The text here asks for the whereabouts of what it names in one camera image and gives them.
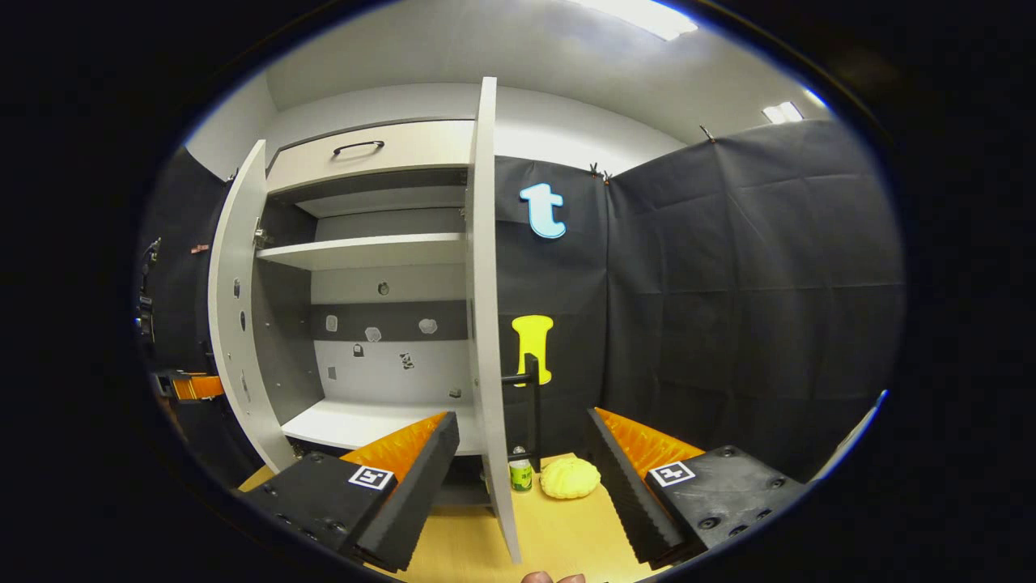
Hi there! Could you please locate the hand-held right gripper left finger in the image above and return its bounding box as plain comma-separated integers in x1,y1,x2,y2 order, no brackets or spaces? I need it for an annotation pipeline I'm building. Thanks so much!
241,411,462,574

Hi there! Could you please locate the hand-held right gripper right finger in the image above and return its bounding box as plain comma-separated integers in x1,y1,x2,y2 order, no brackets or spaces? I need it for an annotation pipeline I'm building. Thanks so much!
584,407,810,569

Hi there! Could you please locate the grey double-door shoe cabinet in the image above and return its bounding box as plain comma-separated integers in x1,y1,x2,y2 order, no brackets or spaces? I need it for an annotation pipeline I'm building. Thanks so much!
249,117,496,508

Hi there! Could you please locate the beige cabinet door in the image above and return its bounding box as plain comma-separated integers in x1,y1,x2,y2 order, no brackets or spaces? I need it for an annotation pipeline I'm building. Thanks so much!
464,76,524,566
206,138,299,475

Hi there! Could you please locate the black door handle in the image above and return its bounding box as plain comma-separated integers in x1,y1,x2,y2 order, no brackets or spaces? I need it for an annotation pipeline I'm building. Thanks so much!
500,353,542,475

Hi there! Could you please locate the white cabinet bottom board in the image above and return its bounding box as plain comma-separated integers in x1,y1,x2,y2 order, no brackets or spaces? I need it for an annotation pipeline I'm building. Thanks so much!
280,398,488,457

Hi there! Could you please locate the white cabinet shelf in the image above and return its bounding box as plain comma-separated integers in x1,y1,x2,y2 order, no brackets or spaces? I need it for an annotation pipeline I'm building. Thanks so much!
255,232,469,272

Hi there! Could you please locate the beige cabinet drawer front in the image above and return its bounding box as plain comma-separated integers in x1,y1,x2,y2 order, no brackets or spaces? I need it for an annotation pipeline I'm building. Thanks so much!
265,119,477,196

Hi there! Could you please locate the yellow bumpy soft toy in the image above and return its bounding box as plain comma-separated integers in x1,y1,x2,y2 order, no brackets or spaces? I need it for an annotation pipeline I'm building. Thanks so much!
539,457,602,500

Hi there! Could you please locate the dark metal stand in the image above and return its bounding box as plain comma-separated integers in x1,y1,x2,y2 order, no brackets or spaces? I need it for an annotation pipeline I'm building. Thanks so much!
134,236,163,345

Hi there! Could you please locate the green can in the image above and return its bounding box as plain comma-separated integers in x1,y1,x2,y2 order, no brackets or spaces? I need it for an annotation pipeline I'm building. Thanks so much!
508,446,535,494

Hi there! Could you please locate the black backdrop cloth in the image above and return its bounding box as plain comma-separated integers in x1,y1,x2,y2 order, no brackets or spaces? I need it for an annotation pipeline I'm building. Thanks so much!
136,120,906,487

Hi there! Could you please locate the long ceiling light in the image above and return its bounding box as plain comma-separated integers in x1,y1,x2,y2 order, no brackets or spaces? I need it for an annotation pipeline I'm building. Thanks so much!
571,0,699,42

